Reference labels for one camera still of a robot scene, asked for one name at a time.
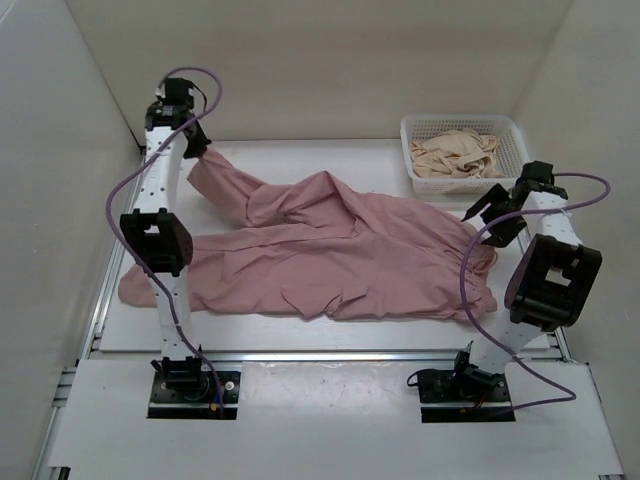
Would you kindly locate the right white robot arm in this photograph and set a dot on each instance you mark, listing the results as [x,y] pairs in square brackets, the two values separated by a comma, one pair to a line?
[549,286]

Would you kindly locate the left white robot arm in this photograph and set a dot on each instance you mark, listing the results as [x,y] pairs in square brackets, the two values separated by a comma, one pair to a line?
[162,244]

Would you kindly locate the aluminium rail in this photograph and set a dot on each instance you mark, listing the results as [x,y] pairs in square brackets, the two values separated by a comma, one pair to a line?
[313,356]

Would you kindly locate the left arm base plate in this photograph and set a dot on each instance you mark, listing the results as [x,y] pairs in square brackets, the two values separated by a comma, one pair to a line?
[183,390]

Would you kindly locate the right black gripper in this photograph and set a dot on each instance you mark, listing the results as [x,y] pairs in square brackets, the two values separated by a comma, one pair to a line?
[495,196]

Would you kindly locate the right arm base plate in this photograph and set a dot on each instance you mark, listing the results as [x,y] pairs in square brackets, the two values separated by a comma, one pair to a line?
[446,397]

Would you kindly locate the beige trousers in basket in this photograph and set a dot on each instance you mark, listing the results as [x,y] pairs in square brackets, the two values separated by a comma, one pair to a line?
[456,154]

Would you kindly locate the white plastic basket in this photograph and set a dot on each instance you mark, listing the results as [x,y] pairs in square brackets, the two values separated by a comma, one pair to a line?
[511,154]

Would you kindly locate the pink trousers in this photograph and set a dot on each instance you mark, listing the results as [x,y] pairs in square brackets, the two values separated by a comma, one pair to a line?
[319,248]

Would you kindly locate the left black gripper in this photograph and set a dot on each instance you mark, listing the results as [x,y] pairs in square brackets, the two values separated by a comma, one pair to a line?
[198,148]

